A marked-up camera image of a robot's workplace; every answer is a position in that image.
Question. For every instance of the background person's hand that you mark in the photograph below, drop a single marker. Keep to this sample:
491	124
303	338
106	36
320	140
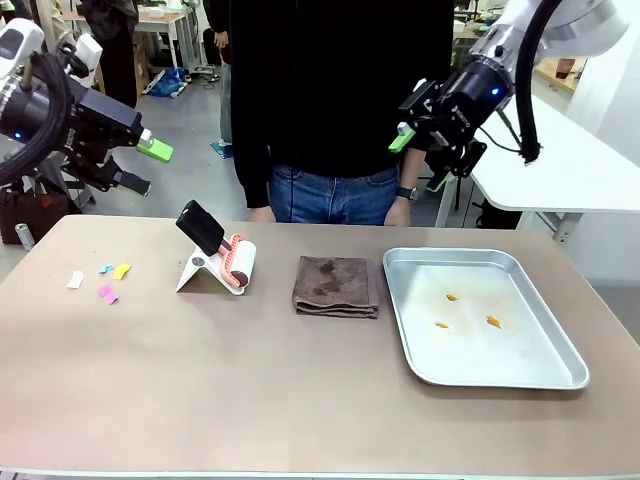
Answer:
220	40

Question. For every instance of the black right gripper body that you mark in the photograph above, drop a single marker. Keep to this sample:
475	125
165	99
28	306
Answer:
460	120

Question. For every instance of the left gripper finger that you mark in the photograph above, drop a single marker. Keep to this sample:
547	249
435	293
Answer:
132	182
157	150

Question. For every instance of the wooden top background table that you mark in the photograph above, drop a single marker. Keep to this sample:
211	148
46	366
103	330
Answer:
160	20

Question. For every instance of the person's left hand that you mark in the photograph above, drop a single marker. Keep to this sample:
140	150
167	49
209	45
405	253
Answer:
399	212

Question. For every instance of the wooden counter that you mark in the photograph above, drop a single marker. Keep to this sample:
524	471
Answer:
550	75

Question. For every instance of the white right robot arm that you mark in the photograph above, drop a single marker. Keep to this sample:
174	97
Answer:
565	20

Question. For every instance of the silver metal tray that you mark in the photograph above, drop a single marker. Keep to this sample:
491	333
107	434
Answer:
480	350

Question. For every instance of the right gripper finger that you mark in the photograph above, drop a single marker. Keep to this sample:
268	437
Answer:
401	140
462	160

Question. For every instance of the white folded roller stand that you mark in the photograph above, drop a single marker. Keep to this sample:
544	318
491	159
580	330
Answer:
192	275

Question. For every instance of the blue plastic bag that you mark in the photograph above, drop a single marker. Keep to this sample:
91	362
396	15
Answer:
167	82

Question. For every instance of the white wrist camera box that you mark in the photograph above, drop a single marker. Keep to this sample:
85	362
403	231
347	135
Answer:
85	55

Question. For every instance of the white paper scrap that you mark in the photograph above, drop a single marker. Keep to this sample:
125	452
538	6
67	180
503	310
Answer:
75	280

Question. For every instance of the cardboard box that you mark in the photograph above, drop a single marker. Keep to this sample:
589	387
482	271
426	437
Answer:
141	70

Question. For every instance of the brown cup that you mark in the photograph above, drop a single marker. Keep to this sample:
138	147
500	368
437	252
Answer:
564	69

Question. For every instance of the silver metal can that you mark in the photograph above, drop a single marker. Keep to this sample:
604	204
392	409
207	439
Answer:
24	236

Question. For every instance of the person's black sweater torso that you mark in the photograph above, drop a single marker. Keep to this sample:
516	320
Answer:
340	85

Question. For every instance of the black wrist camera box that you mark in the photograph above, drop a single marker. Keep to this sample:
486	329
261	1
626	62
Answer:
420	100

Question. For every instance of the brown cloth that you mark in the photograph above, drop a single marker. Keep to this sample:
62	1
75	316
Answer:
335	285

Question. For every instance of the background person light jeans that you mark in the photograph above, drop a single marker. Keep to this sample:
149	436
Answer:
225	100

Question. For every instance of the yellow paper scrap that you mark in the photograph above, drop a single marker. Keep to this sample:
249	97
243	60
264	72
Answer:
121	271

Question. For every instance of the person's sleeved right forearm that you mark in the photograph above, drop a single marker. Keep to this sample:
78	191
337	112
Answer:
252	180

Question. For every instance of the blue floor mat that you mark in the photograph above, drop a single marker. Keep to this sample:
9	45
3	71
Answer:
222	149

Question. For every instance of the person's bare left forearm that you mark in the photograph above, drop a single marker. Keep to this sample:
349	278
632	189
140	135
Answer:
411	167

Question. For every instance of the pink paper scrap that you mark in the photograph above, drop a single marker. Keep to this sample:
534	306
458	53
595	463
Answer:
107	292

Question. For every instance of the large white desk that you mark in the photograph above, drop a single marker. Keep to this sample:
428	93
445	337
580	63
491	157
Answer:
565	165

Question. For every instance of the blue paper scrap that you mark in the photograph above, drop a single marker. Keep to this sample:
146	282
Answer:
105	269

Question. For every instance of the person's blue jeans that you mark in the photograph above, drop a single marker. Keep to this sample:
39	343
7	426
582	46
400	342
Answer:
335	197

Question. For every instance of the dark brown bag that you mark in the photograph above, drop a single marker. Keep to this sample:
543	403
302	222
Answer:
30	215

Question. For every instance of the background person dark trousers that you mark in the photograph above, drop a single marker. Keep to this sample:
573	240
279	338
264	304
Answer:
117	55

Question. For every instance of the person's right hand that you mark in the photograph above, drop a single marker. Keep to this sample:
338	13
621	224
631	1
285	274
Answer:
262	215

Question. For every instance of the background person beige trousers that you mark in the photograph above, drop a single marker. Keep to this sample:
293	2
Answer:
52	20

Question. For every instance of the black wrist watch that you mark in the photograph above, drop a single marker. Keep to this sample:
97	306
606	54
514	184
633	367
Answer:
406	193

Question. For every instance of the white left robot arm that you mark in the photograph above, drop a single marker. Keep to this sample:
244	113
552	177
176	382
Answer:
20	45

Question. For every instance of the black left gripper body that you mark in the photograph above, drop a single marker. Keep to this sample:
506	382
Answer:
100	122

